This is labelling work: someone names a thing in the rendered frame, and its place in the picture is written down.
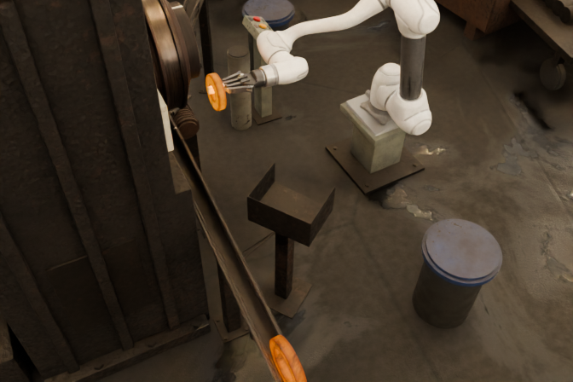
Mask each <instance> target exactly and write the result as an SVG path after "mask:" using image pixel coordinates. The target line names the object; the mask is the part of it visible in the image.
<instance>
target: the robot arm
mask: <svg viewBox="0 0 573 382"><path fill-rule="evenodd" d="M388 7H390V8H392V9H393V10H394V12H395V17H396V22H397V25H398V30H399V32H400V33H401V34H402V41H401V62H400V66H398V65H397V64H395V63H387V64H384V65H383V66H382V67H380V68H379V70H378V71H377V72H376V73H375V75H374V77H373V82H372V86H371V90H366V92H365V94H366V96H367V97H368V98H369V100H367V101H365V102H362V103H361V104H360V108H362V109H364V110H365V111H367V112H368V113H369V114H370V115H372V116H373V117H374V118H375V119H377V120H378V121H379V123H380V124H381V125H386V124H387V123H388V122H389V121H391V120H392V119H393V120H394V122H395V123H396V124H397V125H398V126H399V127H400V128H401V129H402V130H403V131H405V132H407V133H408V134H410V135H420V134H423V133H424V132H426V131H427V130H428V129H429V128H430V126H431V112H430V110H429V105H428V101H427V97H426V92H425V91H424V90H423V89H422V79H423V69H424V59H425V39H426V34H428V33H430V32H432V31H433V30H435V28H436V27H437V25H438V23H439V21H440V14H439V10H438V7H437V5H436V3H435V2H434V1H433V0H361V1H360V2H359V3H358V4H357V5H356V6H355V7H354V8H353V9H352V10H350V11H349V12H347V13H345V14H342V15H338V16H334V17H329V18H325V19H319V20H312V21H306V22H303V23H299V24H297V25H295V26H292V27H290V28H288V29H286V30H285V31H277V32H272V31H264V32H261V33H260V34H259V36H258V39H257V46H258V51H259V53H260V55H261V56H262V57H263V59H264V61H265V62H266V63H267V64H268V65H267V66H262V67H259V69H256V70H252V71H251V72H250V73H244V74H243V73H241V71H238V72H237V73H235V74H233V75H230V76H228V77H226V78H223V87H224V89H225V91H227V92H228V93H229V94H234V93H243V92H249V93H252V88H259V87H264V88H266V87H270V86H273V85H277V84H290V83H293V82H296V81H299V80H300V79H302V78H304V77H306V75H307V73H308V70H309V68H308V64H307V61H306V60H305V59H304V58H301V57H293V56H292V55H290V54H289V53H290V51H291V49H292V44H293V42H294V41H295V40H296V39H297V38H300V37H302V36H304V35H308V34H315V33H322V32H335V31H341V30H344V29H348V28H351V27H353V26H356V25H358V24H360V23H361V22H363V21H365V20H366V19H368V18H370V17H372V16H373V15H375V14H377V13H379V12H381V11H383V10H384V9H386V8H388ZM231 90H232V91H231Z"/></svg>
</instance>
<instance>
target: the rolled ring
mask: <svg viewBox="0 0 573 382"><path fill-rule="evenodd" d="M269 347H270V351H271V354H272V357H273V359H274V362H275V365H276V367H277V369H278V371H279V373H280V375H281V377H282V379H283V381H284V382H307V379H306V377H305V373H304V370H303V367H302V365H301V363H300V360H299V359H298V356H297V354H296V352H295V351H294V349H293V347H292V346H291V345H290V343H289V342H288V341H287V339H286V338H285V337H283V336H282V335H277V336H275V337H273V338H272V339H271V340H270V341H269Z"/></svg>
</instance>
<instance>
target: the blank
mask: <svg viewBox="0 0 573 382"><path fill-rule="evenodd" d="M205 86H206V91H207V87H209V86H212V88H213V89H214V92H215V93H214V94H210V95H209V94H208V93H207V95H208V97H209V100H210V103H211V105H212V107H213V108H214V109H215V110H216V111H220V110H223V109H225V108H226V105H227V99H226V93H225V89H224V87H223V82H222V80H221V79H220V77H219V76H218V74H217V73H215V72H214V73H210V74H207V75H206V78H205Z"/></svg>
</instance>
